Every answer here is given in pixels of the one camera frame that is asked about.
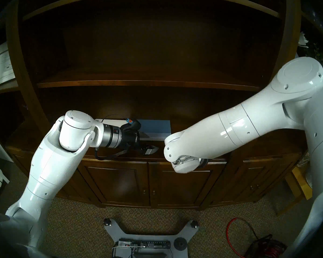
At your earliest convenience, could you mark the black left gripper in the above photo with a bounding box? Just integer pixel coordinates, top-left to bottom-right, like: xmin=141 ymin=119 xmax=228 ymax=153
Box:
xmin=120 ymin=129 xmax=160 ymax=156

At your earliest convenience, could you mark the blue book with grey spine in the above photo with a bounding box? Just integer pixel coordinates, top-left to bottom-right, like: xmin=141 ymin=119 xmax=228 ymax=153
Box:
xmin=137 ymin=120 xmax=172 ymax=142

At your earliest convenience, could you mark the white book with barcode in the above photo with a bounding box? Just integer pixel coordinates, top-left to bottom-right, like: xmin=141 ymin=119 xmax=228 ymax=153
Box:
xmin=95 ymin=119 xmax=125 ymax=127

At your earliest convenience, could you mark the grey robot mobile base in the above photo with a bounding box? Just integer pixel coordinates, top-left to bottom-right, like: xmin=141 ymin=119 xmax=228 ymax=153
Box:
xmin=104 ymin=218 xmax=199 ymax=258

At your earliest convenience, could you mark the dark wooden bookshelf cabinet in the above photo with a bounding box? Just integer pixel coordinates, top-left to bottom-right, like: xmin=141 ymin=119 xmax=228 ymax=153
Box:
xmin=0 ymin=0 xmax=323 ymax=210

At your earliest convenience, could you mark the grey electronics box with ports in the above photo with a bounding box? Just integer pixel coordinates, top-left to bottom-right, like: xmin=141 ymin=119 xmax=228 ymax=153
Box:
xmin=113 ymin=239 xmax=173 ymax=257

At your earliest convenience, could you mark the yellow wooden table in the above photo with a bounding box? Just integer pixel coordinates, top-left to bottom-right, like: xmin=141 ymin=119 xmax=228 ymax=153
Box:
xmin=275 ymin=166 xmax=313 ymax=216

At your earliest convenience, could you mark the white framed certificate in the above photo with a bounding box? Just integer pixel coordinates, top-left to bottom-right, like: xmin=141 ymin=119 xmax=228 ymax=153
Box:
xmin=0 ymin=42 xmax=16 ymax=88

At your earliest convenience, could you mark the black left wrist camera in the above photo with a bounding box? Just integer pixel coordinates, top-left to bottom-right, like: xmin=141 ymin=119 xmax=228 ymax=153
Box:
xmin=124 ymin=118 xmax=142 ymax=132

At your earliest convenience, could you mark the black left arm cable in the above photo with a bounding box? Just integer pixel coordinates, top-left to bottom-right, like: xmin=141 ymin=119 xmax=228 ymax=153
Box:
xmin=94 ymin=115 xmax=131 ymax=161

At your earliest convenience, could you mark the black and red cable coil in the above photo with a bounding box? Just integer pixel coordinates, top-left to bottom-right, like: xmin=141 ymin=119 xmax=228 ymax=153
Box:
xmin=244 ymin=235 xmax=292 ymax=258

